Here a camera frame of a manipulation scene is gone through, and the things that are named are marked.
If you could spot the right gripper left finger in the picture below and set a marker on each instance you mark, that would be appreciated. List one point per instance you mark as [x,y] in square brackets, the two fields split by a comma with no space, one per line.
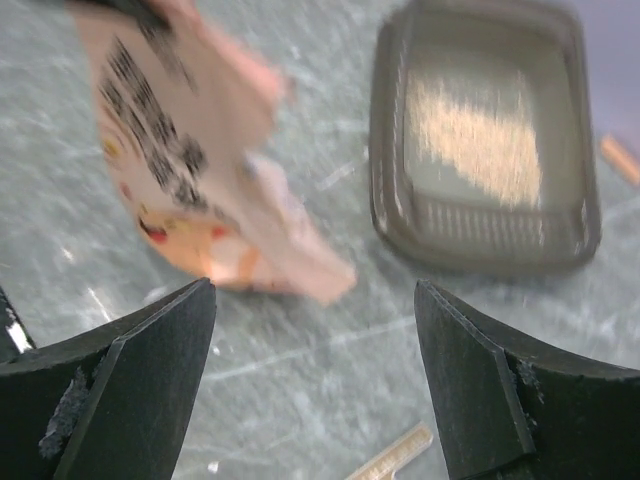
[113,402]

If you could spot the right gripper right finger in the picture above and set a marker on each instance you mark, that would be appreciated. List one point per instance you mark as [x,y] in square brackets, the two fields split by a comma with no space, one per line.
[509,406]

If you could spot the pink cat litter bag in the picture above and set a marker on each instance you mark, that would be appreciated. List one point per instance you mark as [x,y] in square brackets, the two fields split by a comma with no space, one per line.
[182,112]

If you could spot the grey plastic litter box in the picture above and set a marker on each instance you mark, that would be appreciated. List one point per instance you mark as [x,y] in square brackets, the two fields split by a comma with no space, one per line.
[446,223]

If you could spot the clean litter granules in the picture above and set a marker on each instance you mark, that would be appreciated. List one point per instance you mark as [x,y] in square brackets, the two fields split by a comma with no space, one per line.
[480,130]

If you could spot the small orange block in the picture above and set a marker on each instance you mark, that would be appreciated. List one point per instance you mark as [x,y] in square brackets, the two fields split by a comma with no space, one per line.
[621,159]

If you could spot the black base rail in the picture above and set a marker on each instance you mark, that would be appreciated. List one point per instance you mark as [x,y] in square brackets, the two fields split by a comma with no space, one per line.
[14,338]

